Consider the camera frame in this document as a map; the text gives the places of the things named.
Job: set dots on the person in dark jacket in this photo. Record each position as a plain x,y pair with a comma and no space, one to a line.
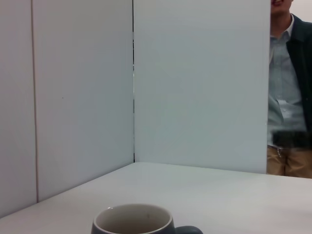
285,73

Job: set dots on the grey ceramic cup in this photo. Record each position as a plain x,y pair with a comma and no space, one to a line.
97,228

